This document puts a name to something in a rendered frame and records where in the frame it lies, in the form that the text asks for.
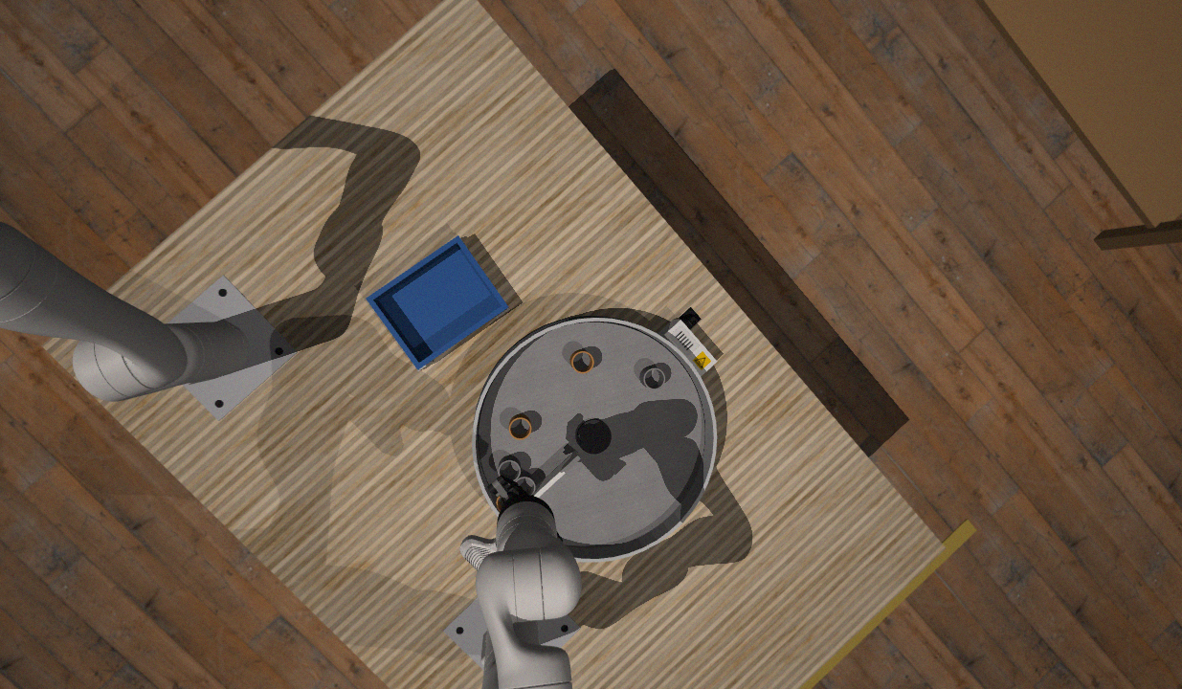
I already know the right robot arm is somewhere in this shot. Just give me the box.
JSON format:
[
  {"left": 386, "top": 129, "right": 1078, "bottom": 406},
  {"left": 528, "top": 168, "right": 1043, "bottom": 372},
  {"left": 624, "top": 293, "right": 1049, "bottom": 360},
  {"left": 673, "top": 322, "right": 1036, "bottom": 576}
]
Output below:
[{"left": 459, "top": 501, "right": 582, "bottom": 689}]

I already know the blue open crate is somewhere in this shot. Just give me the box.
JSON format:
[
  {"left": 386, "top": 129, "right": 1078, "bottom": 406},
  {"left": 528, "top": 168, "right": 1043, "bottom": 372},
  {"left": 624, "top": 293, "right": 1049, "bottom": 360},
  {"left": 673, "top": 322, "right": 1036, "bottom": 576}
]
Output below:
[{"left": 366, "top": 236, "right": 508, "bottom": 370}]

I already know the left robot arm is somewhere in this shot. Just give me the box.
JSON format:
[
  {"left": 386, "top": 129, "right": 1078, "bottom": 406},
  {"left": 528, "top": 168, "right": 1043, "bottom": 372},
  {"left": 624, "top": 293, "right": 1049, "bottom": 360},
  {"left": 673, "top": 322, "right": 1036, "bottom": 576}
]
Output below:
[{"left": 0, "top": 221, "right": 249, "bottom": 402}]

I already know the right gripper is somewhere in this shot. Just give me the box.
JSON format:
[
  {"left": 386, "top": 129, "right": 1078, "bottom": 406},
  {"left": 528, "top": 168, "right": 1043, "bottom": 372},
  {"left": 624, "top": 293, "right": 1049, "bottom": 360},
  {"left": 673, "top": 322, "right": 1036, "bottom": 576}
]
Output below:
[{"left": 488, "top": 475, "right": 554, "bottom": 521}]

